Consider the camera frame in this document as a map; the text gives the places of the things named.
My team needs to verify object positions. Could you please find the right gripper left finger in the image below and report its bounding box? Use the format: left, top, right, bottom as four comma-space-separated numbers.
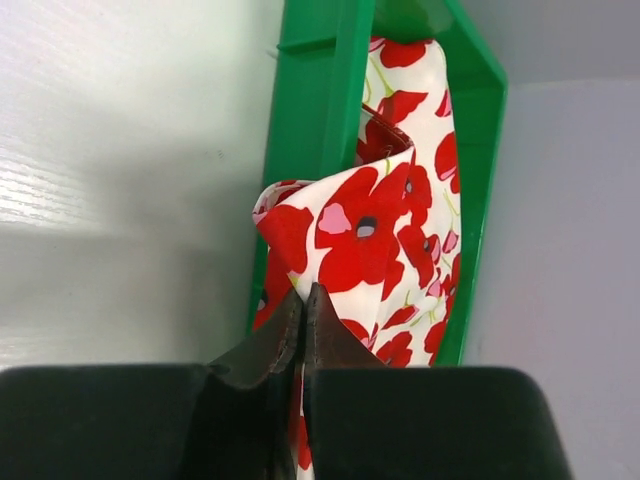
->
1, 292, 303, 479

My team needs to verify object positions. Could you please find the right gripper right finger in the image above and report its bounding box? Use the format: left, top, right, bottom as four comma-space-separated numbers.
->
303, 284, 572, 479

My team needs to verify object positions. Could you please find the red poppy floral skirt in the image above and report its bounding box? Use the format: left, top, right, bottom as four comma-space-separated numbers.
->
249, 34, 464, 474

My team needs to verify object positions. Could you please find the green plastic bin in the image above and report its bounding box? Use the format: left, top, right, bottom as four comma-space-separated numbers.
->
263, 1, 508, 366

